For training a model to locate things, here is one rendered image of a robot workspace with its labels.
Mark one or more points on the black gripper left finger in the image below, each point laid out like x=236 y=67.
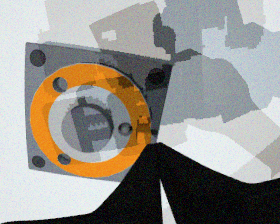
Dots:
x=136 y=200

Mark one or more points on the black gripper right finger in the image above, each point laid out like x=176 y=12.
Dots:
x=199 y=195

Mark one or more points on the orange round plate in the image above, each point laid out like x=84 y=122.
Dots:
x=91 y=83

